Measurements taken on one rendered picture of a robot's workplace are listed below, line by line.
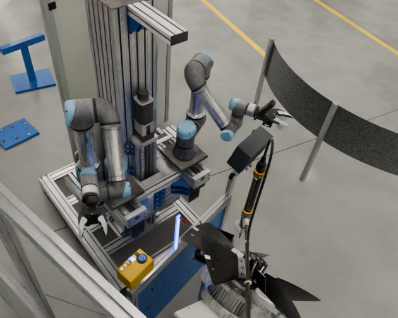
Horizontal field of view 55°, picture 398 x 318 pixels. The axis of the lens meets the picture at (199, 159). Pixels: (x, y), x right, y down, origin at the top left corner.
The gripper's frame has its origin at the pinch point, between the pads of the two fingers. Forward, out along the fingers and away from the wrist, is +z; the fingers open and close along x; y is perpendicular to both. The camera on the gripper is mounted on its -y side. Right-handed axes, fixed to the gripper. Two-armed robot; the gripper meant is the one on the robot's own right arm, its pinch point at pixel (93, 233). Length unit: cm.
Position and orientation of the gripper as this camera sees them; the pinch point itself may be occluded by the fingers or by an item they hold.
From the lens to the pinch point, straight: 160.4
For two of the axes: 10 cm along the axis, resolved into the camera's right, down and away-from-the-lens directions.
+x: -9.4, 0.3, -3.3
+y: -2.2, 7.0, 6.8
